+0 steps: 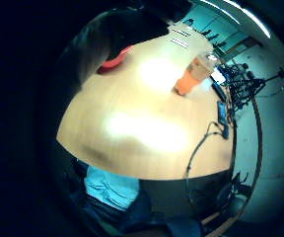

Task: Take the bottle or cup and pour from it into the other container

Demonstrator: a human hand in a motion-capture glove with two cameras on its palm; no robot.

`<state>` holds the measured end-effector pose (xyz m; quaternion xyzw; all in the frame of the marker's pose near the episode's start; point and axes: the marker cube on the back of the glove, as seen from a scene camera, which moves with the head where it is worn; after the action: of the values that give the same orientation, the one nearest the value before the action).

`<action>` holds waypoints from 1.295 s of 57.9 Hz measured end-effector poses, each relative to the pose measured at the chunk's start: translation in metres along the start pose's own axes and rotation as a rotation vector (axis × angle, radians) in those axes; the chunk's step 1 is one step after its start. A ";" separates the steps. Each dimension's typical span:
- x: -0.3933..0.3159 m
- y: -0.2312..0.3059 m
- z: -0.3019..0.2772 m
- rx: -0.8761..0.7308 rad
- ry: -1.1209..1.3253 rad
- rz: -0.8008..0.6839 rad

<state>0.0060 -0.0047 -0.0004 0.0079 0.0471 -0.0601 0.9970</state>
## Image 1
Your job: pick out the red bowl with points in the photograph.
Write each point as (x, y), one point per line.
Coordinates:
(117, 60)

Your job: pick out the orange clear plastic bottle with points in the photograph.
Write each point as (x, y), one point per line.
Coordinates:
(194, 73)

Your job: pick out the white small box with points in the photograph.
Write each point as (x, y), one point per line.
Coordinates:
(218, 76)

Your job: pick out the black flat device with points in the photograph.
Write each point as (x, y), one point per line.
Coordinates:
(219, 91)

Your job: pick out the long ceiling lamp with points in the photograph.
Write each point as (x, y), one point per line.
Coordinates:
(244, 16)

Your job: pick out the dark smartphone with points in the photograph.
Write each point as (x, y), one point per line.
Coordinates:
(221, 113)

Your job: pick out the black tripod stand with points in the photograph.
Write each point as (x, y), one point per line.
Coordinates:
(244, 84)

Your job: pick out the the person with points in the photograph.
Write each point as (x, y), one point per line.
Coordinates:
(110, 188)

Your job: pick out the black office chair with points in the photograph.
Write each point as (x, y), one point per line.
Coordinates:
(235, 194)

